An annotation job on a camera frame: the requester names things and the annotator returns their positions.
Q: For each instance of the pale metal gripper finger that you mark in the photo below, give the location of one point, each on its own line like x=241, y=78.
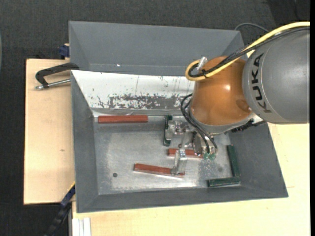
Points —
x=182, y=163
x=175, y=165

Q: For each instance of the red-brown flat block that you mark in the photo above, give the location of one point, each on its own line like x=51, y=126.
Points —
x=123, y=119
x=152, y=168
x=190, y=153

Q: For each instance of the grey metal bin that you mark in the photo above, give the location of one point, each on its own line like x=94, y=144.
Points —
x=137, y=45

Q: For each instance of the pale flat board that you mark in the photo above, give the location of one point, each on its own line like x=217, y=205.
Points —
x=48, y=136

